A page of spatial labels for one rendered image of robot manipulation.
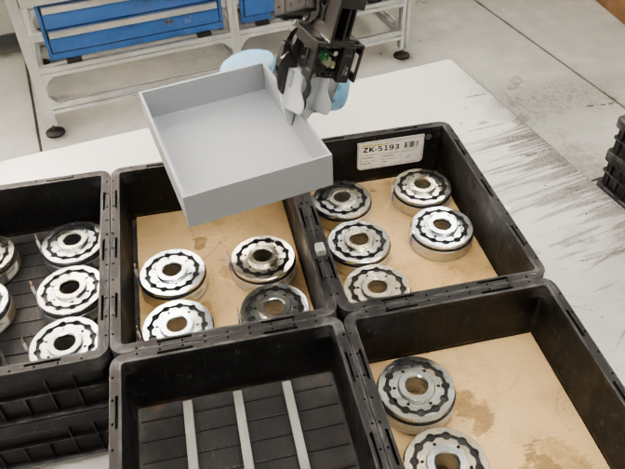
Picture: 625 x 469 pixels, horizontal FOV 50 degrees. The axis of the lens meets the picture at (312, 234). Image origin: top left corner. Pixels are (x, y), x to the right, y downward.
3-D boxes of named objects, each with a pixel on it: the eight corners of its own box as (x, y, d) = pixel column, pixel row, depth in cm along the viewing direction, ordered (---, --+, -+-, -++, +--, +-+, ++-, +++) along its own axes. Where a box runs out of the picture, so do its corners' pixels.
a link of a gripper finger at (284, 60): (272, 93, 92) (288, 33, 87) (268, 88, 93) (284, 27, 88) (302, 95, 94) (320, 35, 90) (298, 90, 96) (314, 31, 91)
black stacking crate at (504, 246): (289, 196, 125) (285, 146, 118) (439, 173, 129) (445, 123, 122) (340, 366, 97) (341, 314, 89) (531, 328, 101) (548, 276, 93)
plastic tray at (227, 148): (145, 120, 104) (138, 92, 100) (267, 88, 109) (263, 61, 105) (189, 227, 85) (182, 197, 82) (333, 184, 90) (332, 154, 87)
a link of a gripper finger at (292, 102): (285, 140, 93) (303, 79, 87) (269, 119, 96) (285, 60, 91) (305, 140, 94) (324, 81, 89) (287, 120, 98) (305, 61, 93)
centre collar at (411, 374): (392, 378, 89) (392, 375, 89) (425, 368, 90) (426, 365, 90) (406, 408, 86) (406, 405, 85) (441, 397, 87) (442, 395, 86)
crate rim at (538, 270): (285, 154, 119) (285, 143, 117) (445, 130, 123) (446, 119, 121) (340, 325, 90) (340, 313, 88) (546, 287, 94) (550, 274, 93)
